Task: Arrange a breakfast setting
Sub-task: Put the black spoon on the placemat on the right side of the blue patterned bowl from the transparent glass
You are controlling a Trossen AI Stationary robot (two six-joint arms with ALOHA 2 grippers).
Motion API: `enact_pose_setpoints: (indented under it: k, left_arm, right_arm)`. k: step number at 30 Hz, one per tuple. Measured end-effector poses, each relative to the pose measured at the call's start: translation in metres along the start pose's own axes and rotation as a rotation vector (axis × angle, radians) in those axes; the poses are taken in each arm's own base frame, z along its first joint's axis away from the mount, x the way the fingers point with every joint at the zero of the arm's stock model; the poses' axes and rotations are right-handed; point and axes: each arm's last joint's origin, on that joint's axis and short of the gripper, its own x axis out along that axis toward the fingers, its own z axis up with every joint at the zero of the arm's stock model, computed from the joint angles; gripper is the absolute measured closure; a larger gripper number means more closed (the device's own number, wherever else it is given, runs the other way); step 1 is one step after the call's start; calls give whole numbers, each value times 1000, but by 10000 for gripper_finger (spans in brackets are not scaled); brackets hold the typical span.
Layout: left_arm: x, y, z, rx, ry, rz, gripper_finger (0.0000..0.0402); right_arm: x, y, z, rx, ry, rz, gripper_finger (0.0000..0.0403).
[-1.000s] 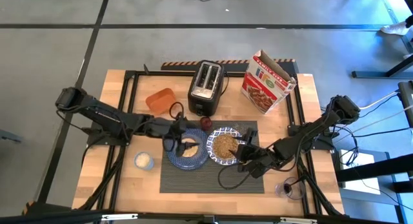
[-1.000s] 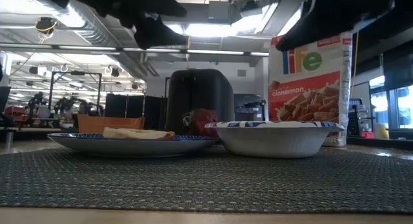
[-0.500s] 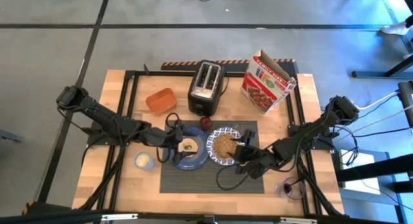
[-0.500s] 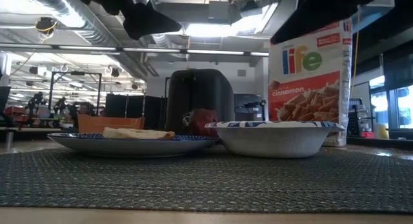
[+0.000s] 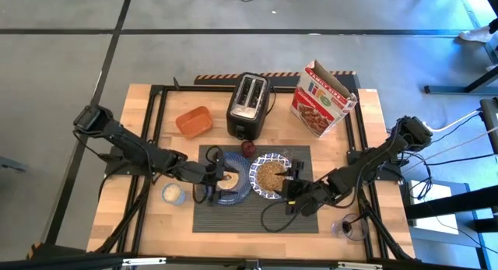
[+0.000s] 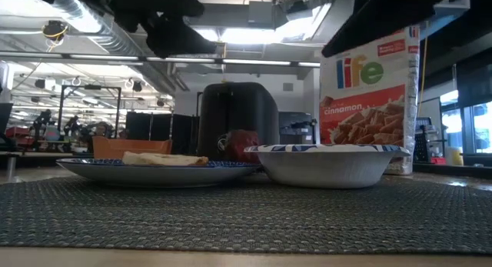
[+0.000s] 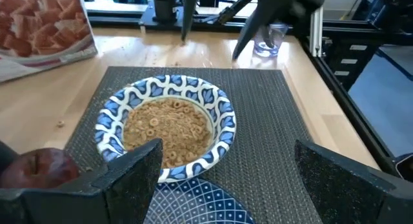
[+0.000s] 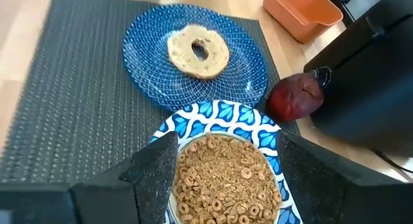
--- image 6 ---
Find silver ceiling duct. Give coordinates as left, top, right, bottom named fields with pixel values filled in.
left=49, top=0, right=189, bottom=95

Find toasted bread slice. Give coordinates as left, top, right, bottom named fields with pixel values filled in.
left=121, top=151, right=210, bottom=167

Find orange plastic tray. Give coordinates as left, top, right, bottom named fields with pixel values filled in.
left=91, top=135, right=173, bottom=160

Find grey metal post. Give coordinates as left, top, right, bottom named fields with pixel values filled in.
left=5, top=155, right=18, bottom=183

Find black metal stand frame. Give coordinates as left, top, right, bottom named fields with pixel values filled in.
left=56, top=84, right=123, bottom=141

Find grey woven placemat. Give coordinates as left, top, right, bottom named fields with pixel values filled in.
left=0, top=169, right=492, bottom=256

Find blue patterned paper bowl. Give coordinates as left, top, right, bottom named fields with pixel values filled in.
left=244, top=144, right=411, bottom=190

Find blue patterned ceramic plate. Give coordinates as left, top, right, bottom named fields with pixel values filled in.
left=56, top=157, right=263, bottom=189

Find long ceiling light bar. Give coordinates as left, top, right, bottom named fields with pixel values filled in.
left=0, top=51, right=321, bottom=68

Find dark red jam jar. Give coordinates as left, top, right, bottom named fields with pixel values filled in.
left=224, top=129, right=261, bottom=164

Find black perforated rack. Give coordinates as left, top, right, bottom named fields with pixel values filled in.
left=414, top=116, right=447, bottom=163

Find black cabinet appliance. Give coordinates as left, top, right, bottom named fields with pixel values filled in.
left=278, top=111, right=317, bottom=145

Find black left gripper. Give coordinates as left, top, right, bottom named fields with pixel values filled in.
left=111, top=0, right=218, bottom=58

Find Life cinnamon cereal box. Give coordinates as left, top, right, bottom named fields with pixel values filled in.
left=318, top=26, right=421, bottom=175

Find black partition panels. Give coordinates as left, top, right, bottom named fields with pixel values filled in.
left=125, top=111, right=201, bottom=156

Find black two-slot toaster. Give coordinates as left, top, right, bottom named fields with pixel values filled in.
left=197, top=81, right=281, bottom=162

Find yellow hanging cable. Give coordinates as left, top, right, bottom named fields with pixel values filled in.
left=420, top=35, right=430, bottom=106

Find black ceiling camera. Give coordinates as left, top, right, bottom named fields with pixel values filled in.
left=41, top=19, right=69, bottom=41

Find yellow jug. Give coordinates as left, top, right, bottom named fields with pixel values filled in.
left=444, top=146, right=464, bottom=166

